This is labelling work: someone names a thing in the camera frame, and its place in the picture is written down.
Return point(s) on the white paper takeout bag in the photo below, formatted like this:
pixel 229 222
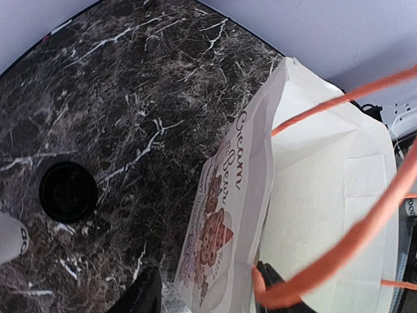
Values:
pixel 297 210

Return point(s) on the stack of black cup lids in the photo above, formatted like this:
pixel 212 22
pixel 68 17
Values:
pixel 68 192

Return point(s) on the white cup holding straws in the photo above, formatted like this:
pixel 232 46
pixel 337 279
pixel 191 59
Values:
pixel 14 238

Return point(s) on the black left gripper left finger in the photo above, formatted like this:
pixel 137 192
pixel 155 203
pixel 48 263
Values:
pixel 143 296

